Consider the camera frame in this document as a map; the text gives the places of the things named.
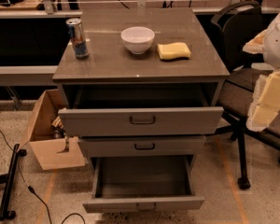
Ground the yellow sponge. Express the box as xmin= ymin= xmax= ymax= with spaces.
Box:
xmin=157 ymin=42 xmax=191 ymax=61

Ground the black floor cable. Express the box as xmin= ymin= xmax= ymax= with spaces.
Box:
xmin=0 ymin=119 xmax=86 ymax=224

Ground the grey bottom drawer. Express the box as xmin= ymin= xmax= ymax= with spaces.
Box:
xmin=83 ymin=155 xmax=204 ymax=213

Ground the grey drawer cabinet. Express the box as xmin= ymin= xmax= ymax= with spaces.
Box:
xmin=51 ymin=7 xmax=231 ymax=170

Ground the open cardboard box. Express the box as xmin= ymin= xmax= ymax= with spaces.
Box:
xmin=20 ymin=90 xmax=85 ymax=170

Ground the black office chair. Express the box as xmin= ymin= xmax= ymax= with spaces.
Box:
xmin=211 ymin=1 xmax=280 ymax=189

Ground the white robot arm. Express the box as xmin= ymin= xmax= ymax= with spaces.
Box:
xmin=243 ymin=12 xmax=280 ymax=132

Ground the black stand leg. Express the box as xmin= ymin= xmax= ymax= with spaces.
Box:
xmin=0 ymin=144 xmax=27 ymax=221

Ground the white bowl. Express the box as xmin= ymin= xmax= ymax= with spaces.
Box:
xmin=120 ymin=26 xmax=155 ymax=54

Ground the grey drawer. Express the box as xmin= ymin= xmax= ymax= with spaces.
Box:
xmin=59 ymin=88 xmax=223 ymax=137
xmin=78 ymin=135 xmax=206 ymax=158
xmin=83 ymin=155 xmax=204 ymax=213

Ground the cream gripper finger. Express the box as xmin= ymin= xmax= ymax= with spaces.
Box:
xmin=243 ymin=30 xmax=266 ymax=54
xmin=246 ymin=70 xmax=280 ymax=132

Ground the grey top drawer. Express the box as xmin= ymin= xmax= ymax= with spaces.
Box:
xmin=59 ymin=88 xmax=223 ymax=137

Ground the silver blue drink can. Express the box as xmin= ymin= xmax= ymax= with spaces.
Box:
xmin=65 ymin=18 xmax=89 ymax=60

